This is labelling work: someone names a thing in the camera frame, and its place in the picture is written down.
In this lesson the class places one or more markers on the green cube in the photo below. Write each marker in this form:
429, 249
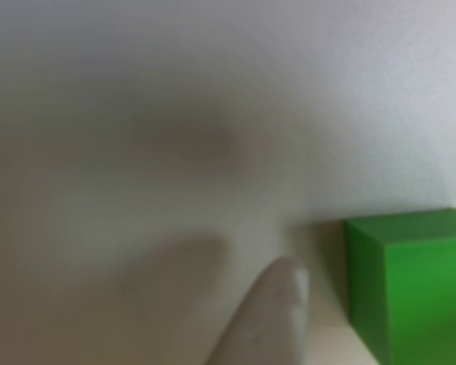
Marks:
422, 296

